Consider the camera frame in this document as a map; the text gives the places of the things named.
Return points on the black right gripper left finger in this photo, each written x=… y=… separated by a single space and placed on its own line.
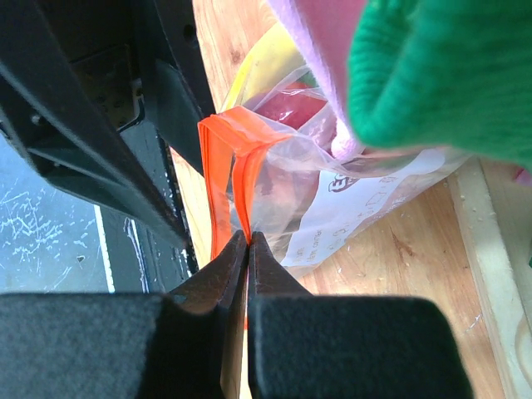
x=183 y=344

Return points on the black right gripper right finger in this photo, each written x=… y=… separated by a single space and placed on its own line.
x=302 y=345

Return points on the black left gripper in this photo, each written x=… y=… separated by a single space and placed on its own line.
x=76 y=74

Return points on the clear zip top bag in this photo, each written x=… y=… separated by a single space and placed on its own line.
x=263 y=176

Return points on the yellow fake banana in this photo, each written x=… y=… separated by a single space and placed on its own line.
x=268 y=62

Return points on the red fake apple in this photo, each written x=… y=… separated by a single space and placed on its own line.
x=292 y=105

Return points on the wooden clothes rack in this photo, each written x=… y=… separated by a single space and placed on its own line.
x=494 y=215

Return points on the pink shirt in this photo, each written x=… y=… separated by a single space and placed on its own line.
x=328 y=58

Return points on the green sleeveless shirt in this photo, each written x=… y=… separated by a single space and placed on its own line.
x=440 y=75

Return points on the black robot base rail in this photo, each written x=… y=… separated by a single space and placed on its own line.
x=138 y=260

